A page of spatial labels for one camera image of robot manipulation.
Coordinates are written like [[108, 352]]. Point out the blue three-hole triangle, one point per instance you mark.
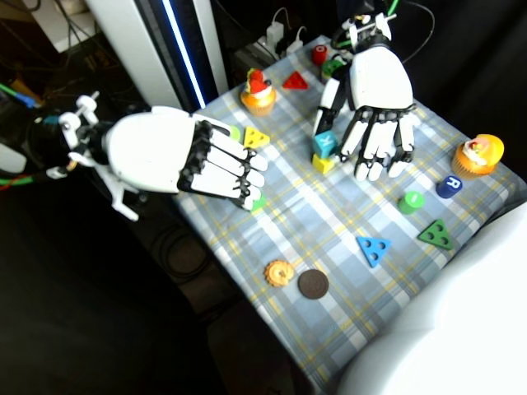
[[372, 249]]

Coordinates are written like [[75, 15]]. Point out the yellow three-hole triangle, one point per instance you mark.
[[255, 139]]

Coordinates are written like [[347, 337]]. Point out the blurred white robot shell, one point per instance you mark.
[[444, 312]]

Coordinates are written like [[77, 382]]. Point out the white column blue stripe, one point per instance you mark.
[[152, 53]]

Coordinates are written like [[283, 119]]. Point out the red wooden cylinder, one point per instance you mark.
[[320, 55]]

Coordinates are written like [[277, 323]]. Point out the blue yellow plaid tablecloth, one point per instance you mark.
[[329, 230]]

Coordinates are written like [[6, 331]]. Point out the white power charger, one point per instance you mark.
[[276, 35]]

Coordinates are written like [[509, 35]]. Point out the white power plug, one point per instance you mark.
[[297, 41]]

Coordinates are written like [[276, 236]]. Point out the tan butter cookie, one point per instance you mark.
[[279, 273]]

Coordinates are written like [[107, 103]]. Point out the green wooden cube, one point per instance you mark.
[[258, 204]]

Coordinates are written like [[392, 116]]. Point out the cupcake with yellow topping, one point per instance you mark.
[[477, 158]]

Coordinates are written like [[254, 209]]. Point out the strawberry topped cupcake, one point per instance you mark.
[[258, 96]]

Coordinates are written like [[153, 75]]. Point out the teal letter cube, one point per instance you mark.
[[325, 143]]

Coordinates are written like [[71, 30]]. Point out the red three-hole triangle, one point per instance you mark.
[[295, 82]]

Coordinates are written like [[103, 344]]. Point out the blue letter cylinder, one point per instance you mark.
[[449, 187]]

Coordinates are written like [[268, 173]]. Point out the yellow wooden cube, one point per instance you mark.
[[323, 164]]

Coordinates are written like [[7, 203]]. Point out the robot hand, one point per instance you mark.
[[379, 82], [148, 148]]

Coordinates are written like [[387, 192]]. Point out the brown chocolate cookie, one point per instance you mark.
[[313, 284]]

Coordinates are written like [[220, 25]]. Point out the green three-hole triangle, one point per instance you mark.
[[436, 236]]

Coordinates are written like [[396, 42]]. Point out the green wooden cylinder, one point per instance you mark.
[[411, 203]]

